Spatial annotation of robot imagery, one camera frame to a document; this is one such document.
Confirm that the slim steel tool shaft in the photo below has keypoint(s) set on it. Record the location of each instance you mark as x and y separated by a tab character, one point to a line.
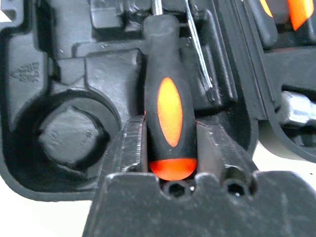
197	49

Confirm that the silver metal tool head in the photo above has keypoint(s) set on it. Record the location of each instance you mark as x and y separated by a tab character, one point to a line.
296	111

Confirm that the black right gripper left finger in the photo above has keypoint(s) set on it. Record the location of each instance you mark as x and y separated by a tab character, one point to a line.
130	148

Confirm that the black plastic tool case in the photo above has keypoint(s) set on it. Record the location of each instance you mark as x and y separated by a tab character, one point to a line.
103	74

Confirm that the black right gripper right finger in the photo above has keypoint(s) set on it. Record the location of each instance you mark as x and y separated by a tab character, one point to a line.
222	150

